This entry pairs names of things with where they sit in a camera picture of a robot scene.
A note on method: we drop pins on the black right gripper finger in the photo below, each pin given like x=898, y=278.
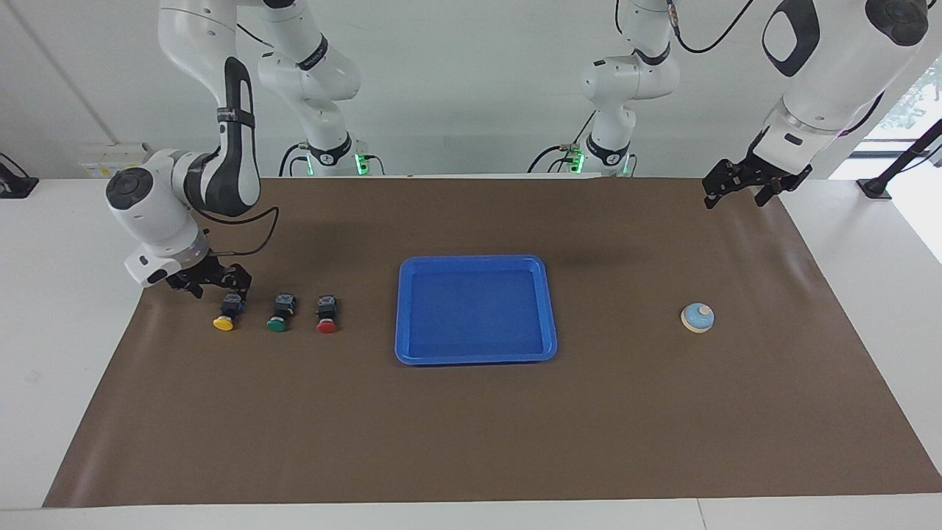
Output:
x=241, y=285
x=195, y=289

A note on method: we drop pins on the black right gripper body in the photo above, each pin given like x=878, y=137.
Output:
x=210, y=269

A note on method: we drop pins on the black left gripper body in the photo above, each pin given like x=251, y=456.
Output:
x=765, y=171

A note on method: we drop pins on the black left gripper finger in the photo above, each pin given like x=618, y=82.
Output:
x=712, y=193
x=767, y=194

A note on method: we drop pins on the yellow mushroom push button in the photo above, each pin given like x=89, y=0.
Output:
x=228, y=313

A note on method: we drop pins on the green mushroom push button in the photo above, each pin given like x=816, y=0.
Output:
x=281, y=313

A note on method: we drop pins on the red mushroom push button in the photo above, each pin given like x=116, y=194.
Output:
x=327, y=313

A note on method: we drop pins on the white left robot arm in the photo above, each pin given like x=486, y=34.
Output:
x=839, y=66

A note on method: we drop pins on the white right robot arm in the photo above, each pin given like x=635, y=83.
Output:
x=154, y=206

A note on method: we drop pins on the blue plastic tray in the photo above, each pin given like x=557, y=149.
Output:
x=476, y=316

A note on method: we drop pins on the round blue cream knob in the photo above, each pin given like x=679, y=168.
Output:
x=697, y=318

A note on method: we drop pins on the black stand base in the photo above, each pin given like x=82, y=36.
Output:
x=15, y=184

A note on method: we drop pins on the brown table mat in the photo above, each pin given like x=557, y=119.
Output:
x=471, y=427

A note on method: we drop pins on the black camera stand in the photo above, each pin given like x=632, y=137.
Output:
x=901, y=162

